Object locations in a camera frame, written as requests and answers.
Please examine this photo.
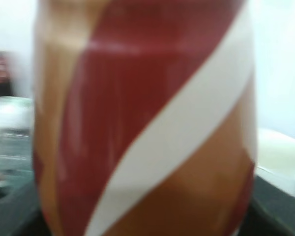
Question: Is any brown coffee drink bottle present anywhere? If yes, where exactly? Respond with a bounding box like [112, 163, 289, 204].
[33, 0, 257, 236]

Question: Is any clear water bottle green label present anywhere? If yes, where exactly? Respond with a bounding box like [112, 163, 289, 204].
[0, 96, 34, 188]

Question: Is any white ceramic mug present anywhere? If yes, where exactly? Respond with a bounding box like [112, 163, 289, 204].
[256, 128, 295, 197]

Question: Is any cola bottle red label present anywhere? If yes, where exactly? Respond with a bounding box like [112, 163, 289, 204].
[0, 51, 15, 97]

